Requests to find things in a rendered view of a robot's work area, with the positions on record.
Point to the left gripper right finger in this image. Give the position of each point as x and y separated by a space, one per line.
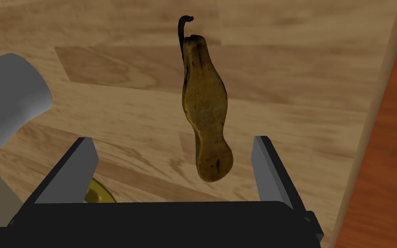
271 172

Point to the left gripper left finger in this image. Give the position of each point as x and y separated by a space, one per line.
70 175

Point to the yellow round object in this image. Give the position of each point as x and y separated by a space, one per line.
97 193

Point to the brown spotted pear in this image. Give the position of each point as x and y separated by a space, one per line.
205 110

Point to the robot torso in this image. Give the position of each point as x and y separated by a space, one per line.
5 100

